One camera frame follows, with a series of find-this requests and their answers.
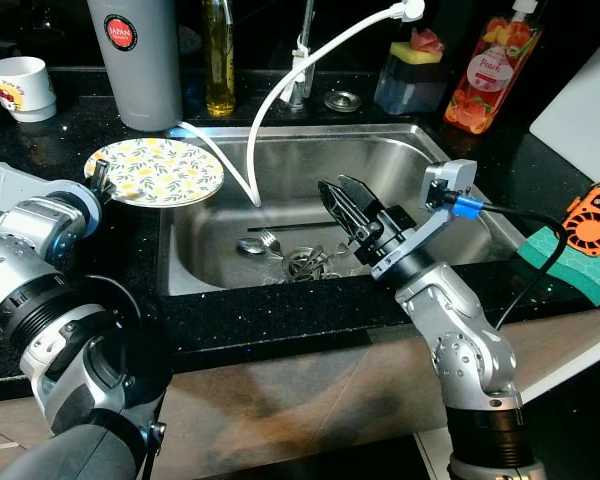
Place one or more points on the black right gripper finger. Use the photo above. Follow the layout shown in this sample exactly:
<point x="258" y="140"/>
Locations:
<point x="365" y="208"/>
<point x="342" y="215"/>

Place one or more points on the floral yellow print plate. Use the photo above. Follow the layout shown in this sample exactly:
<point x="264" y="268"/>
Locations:
<point x="160" y="172"/>

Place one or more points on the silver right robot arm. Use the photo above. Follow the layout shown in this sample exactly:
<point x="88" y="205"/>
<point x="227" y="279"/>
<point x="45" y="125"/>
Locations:
<point x="470" y="350"/>

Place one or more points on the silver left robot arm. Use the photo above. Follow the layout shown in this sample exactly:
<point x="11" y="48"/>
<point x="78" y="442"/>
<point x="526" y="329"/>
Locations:
<point x="40" y="300"/>

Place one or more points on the metal drain strainer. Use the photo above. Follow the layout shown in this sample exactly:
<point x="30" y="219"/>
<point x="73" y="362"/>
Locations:
<point x="305" y="263"/>

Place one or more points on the stainless steel sink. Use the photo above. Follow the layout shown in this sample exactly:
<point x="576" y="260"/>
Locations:
<point x="310" y="160"/>

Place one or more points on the metal fork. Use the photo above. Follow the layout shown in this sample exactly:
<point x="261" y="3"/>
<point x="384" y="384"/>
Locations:
<point x="271" y="241"/>

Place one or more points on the metal spoon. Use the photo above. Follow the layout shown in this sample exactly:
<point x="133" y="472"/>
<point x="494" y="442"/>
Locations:
<point x="250" y="246"/>

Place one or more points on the grey thermos red label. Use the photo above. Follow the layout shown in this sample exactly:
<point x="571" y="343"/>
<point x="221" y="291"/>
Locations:
<point x="140" y="85"/>

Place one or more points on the round metal countertop cap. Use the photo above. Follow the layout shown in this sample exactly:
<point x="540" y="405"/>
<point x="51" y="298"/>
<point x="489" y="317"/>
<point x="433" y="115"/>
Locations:
<point x="342" y="101"/>

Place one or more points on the white printed mug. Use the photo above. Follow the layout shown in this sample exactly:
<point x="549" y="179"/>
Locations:
<point x="22" y="85"/>

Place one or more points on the dark sponge holder box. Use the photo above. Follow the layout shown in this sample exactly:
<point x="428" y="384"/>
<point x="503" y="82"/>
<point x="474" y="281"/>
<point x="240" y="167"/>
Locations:
<point x="410" y="90"/>

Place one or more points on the orange portable fan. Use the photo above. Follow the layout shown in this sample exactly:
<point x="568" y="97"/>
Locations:
<point x="592" y="225"/>

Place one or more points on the white cutting board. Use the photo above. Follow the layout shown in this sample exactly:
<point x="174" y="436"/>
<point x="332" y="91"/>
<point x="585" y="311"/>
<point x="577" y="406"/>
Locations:
<point x="585" y="115"/>

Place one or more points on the yellow oil glass bottle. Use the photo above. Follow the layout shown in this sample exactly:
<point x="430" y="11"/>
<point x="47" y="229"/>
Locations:
<point x="219" y="70"/>

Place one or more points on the chrome sink faucet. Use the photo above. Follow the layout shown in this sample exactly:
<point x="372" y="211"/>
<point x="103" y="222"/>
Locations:
<point x="302" y="60"/>

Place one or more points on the yellow sponge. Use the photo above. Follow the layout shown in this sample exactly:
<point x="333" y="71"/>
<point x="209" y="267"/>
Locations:
<point x="405" y="52"/>

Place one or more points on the pink scrubber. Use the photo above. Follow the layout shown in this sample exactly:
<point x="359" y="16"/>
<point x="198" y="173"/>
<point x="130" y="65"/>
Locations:
<point x="429" y="40"/>

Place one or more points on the green sponge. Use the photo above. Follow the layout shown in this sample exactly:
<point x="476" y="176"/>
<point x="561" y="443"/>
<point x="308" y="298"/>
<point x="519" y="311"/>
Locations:
<point x="570" y="268"/>

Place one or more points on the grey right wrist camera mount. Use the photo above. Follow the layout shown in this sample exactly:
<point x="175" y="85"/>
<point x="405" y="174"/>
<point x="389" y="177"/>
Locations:
<point x="450" y="180"/>

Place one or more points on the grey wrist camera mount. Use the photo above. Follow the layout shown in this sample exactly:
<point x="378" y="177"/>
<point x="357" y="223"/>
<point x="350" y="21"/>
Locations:
<point x="450" y="180"/>
<point x="5" y="180"/>

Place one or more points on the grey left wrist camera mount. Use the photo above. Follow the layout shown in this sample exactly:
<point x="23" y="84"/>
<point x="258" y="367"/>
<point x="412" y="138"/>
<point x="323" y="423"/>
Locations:
<point x="5" y="180"/>

